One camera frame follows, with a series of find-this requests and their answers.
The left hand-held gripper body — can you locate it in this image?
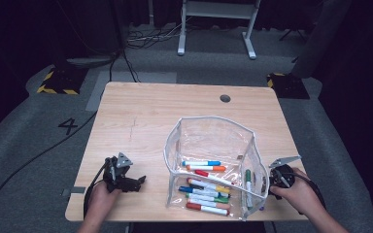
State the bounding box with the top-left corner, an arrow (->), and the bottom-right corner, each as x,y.
103,151 -> 138,194

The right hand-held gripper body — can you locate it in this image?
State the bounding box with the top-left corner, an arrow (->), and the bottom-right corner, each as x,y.
267,155 -> 303,197

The dark blue cap marker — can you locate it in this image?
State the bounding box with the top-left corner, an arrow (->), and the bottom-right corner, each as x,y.
178,185 -> 221,198

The red cap marker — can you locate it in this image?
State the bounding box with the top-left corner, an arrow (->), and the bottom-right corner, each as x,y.
193,169 -> 235,187
185,202 -> 231,217

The orange cap marker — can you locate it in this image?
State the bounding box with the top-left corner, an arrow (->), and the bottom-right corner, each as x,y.
186,164 -> 227,173

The light blue cap marker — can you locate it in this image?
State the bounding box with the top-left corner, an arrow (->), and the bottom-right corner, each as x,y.
182,160 -> 222,167

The transparent pouch with white trim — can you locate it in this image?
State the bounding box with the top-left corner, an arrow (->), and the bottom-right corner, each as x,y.
163,115 -> 270,222

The person's right hand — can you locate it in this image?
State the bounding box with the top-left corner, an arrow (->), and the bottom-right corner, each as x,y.
269,167 -> 319,216

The person's left hand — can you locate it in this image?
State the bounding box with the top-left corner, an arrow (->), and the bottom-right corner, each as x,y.
88,182 -> 122,221

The grey tape piece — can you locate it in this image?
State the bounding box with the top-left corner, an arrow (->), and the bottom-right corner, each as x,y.
61,186 -> 86,197

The grey stand base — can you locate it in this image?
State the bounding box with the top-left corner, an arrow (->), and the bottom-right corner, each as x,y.
66,54 -> 118,69

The black tripod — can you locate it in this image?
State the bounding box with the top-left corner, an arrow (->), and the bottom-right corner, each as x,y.
278,27 -> 309,43

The grey curtain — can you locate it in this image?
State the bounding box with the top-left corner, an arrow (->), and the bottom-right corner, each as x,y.
290,0 -> 353,80

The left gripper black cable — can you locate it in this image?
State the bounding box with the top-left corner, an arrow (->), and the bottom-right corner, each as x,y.
83,158 -> 112,220

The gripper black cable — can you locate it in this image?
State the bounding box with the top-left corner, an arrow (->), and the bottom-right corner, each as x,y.
280,170 -> 327,215
83,158 -> 112,220

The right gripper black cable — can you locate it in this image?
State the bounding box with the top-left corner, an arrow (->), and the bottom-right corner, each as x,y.
280,170 -> 327,215

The long black floor cable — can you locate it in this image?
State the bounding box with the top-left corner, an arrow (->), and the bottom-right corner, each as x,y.
0,48 -> 125,232

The black yellow striped base plate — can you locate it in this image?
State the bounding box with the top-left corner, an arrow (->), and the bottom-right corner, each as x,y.
266,72 -> 311,100
36,66 -> 88,96

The short black floor cable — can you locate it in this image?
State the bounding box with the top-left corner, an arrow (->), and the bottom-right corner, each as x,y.
121,50 -> 141,83

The bundle of floor cables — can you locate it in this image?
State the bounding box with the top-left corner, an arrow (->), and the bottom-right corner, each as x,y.
125,17 -> 195,50

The white desk frame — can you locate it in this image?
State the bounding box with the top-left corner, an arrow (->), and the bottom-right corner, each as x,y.
177,0 -> 262,61

